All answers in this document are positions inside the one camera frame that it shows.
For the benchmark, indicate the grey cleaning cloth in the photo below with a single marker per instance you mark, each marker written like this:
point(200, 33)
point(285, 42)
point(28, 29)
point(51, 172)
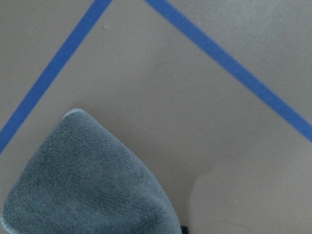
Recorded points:
point(83, 180)

